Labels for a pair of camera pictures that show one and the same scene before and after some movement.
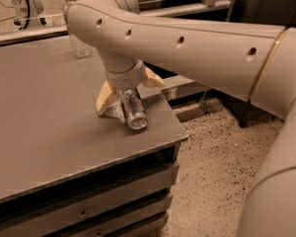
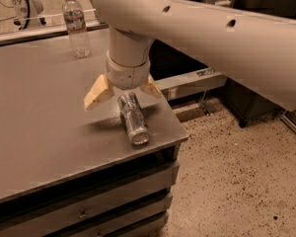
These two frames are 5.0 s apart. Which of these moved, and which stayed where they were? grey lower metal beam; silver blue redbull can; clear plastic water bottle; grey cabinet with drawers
Moved: silver blue redbull can
Stayed: grey lower metal beam; clear plastic water bottle; grey cabinet with drawers
